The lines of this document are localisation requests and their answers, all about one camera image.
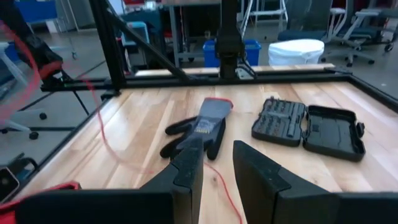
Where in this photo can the white trash bin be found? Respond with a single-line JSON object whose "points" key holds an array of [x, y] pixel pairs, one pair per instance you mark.
{"points": [[295, 51]]}

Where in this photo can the grey office chair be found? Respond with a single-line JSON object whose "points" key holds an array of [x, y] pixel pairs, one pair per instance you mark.
{"points": [[360, 31]]}

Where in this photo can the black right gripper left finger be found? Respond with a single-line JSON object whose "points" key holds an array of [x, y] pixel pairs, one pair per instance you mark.
{"points": [[109, 208]]}

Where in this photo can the white step ladder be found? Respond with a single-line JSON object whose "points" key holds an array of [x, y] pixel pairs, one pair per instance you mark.
{"points": [[264, 12]]}

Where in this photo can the black screwdriver bit case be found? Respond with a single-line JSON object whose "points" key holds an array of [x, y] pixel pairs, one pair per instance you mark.
{"points": [[332, 137]]}

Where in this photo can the dark mesh office chair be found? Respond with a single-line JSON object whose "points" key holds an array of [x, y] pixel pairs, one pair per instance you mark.
{"points": [[298, 34]]}

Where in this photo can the black table-edge camera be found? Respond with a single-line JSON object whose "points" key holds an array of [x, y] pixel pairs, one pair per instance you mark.
{"points": [[7, 185]]}

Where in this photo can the grey work table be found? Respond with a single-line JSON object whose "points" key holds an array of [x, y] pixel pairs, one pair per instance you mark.
{"points": [[174, 31]]}

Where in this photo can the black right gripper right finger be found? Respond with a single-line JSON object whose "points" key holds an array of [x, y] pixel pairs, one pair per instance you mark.
{"points": [[295, 202]]}

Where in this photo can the blue floor bin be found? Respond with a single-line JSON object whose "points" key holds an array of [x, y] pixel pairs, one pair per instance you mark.
{"points": [[253, 53]]}

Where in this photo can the white office chair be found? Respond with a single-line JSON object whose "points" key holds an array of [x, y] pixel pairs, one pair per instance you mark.
{"points": [[12, 121]]}

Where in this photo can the grey black work glove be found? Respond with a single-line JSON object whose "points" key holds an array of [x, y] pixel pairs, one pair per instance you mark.
{"points": [[205, 130]]}

